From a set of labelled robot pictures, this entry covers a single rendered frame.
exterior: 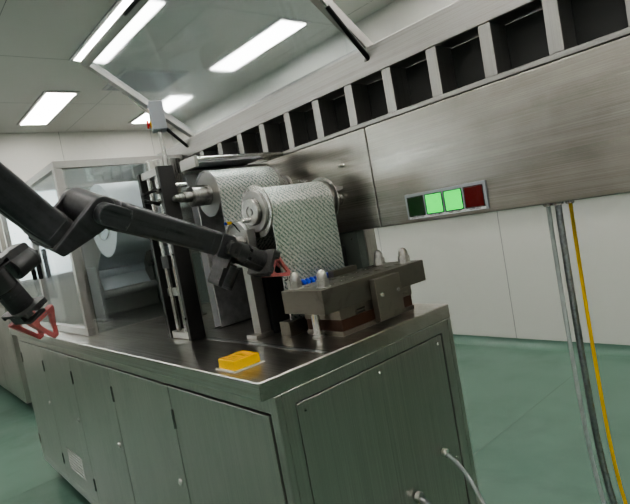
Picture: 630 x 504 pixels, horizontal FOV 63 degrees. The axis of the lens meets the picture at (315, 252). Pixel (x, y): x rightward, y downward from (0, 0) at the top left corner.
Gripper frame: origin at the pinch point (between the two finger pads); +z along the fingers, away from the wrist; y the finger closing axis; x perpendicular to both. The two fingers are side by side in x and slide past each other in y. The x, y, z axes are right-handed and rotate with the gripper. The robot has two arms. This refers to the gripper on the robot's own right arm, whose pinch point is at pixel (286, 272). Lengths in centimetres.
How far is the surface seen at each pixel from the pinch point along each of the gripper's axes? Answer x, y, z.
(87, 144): 210, -556, 48
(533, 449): -30, -6, 160
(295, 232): 11.6, 0.3, -0.6
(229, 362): -27.5, 11.6, -17.6
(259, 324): -14.7, -7.9, 0.8
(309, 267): 3.9, 0.3, 7.1
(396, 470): -43, 25, 28
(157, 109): 53, -58, -30
